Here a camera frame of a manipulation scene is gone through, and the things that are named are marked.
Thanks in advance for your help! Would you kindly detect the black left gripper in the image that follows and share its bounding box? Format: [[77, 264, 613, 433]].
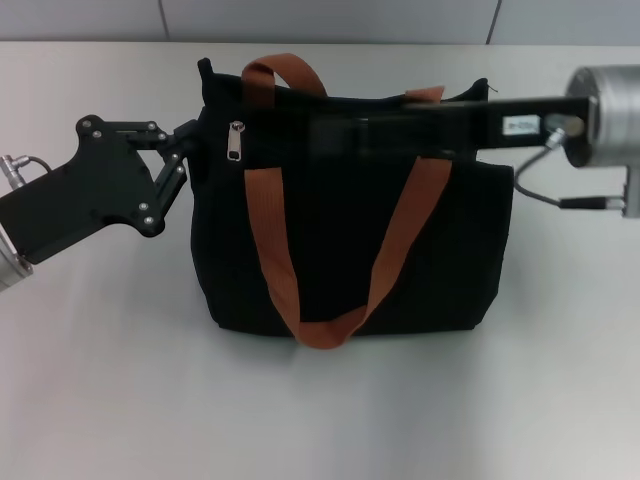
[[0, 115, 200, 265]]

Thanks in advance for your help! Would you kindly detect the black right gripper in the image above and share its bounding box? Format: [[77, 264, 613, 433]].
[[309, 94, 596, 160]]

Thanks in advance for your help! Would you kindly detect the silver zipper pull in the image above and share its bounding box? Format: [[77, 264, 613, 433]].
[[227, 119, 248, 163]]

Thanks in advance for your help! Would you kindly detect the black food bag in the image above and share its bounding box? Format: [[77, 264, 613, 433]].
[[192, 52, 516, 351]]

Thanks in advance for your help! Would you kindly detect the right gripper cable, silver plug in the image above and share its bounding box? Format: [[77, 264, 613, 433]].
[[513, 113, 640, 220]]

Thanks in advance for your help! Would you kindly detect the gripper cable, silver plug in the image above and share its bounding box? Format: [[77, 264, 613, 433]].
[[0, 154, 51, 189], [513, 113, 640, 220]]

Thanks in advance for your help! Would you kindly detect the left gripper cable, silver plug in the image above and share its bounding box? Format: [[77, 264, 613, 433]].
[[0, 154, 51, 189]]

